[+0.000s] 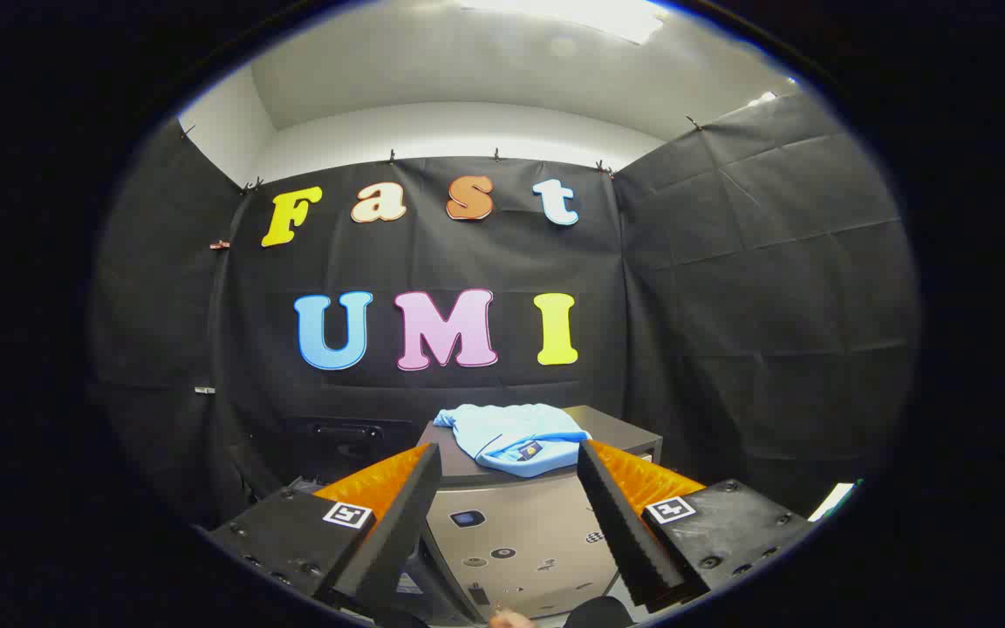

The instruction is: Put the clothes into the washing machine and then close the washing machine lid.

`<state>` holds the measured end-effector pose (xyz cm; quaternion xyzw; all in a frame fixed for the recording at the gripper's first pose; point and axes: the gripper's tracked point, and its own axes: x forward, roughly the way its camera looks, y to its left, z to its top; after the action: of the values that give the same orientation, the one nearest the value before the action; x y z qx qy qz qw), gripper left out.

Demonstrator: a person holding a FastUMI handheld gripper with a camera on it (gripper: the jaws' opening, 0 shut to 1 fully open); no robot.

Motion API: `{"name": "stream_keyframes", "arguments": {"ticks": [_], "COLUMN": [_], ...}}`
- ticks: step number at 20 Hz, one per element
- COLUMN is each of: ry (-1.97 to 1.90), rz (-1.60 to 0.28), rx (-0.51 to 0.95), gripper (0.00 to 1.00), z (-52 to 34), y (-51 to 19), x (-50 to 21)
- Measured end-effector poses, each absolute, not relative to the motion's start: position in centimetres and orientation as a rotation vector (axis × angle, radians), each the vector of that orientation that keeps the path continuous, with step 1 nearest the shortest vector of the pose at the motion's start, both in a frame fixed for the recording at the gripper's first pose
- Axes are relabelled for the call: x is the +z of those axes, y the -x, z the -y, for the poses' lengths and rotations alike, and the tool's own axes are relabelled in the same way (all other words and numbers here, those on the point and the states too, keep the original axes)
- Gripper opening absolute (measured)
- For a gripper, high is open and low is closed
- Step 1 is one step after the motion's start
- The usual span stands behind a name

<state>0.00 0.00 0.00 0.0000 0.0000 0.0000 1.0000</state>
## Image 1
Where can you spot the dark gray washing machine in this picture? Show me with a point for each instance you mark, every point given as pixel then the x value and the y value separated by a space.
pixel 306 483

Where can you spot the gray metal cabinet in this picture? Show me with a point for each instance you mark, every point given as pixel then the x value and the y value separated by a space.
pixel 520 532

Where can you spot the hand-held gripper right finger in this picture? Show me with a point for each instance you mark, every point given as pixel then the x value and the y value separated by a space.
pixel 620 532

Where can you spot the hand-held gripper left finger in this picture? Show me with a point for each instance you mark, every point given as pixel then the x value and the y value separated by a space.
pixel 398 532

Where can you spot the light blue shirt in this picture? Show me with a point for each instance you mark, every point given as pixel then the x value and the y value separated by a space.
pixel 502 436

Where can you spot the black backdrop cloth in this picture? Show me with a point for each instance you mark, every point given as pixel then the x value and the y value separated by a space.
pixel 729 305

